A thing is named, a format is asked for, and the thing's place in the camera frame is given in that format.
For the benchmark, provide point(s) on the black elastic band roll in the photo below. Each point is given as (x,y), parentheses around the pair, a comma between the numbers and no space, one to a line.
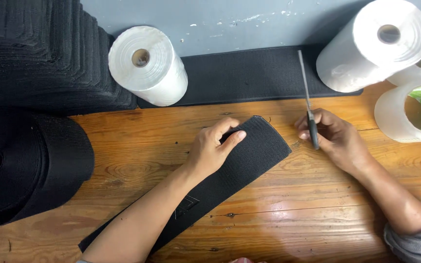
(38,164)

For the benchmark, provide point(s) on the pink cloth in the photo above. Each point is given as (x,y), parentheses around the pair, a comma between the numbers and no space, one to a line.
(247,260)

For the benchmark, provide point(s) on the stack of black elastic pieces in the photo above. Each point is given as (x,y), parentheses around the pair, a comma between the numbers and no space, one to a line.
(38,58)

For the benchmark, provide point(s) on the person's right hand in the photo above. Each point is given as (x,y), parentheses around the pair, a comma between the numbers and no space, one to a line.
(338,140)

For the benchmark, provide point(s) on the large white paper roll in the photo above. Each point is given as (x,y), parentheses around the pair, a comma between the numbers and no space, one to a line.
(356,58)

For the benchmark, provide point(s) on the small white paper roll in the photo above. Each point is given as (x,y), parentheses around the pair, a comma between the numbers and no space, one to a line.
(159,73)

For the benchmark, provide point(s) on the long flat black elastic band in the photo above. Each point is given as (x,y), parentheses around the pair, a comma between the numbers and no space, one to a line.
(239,76)

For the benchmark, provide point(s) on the black elastic band strip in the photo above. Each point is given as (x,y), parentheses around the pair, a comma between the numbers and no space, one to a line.
(254,155)

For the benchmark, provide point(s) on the person's left hand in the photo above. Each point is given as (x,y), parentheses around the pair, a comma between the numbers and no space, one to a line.
(205,153)

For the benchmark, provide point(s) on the grey sleeve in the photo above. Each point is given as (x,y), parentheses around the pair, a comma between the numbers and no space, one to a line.
(418,244)

